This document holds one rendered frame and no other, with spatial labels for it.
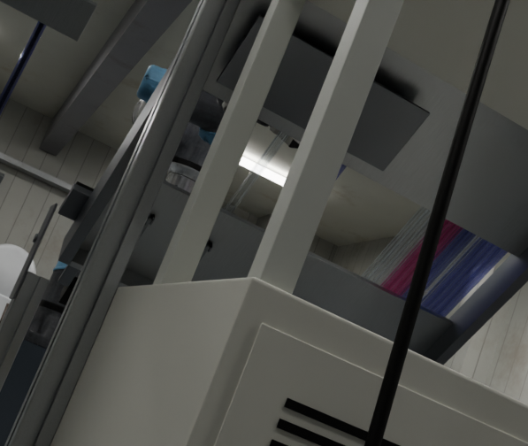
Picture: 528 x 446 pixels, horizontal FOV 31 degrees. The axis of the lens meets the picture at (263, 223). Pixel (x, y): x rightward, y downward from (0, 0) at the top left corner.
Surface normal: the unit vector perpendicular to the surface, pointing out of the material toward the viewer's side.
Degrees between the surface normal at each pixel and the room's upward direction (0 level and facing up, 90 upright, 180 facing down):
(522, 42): 180
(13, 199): 90
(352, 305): 136
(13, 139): 90
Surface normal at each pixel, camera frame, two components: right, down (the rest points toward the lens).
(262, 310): 0.38, -0.08
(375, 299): 0.01, 0.59
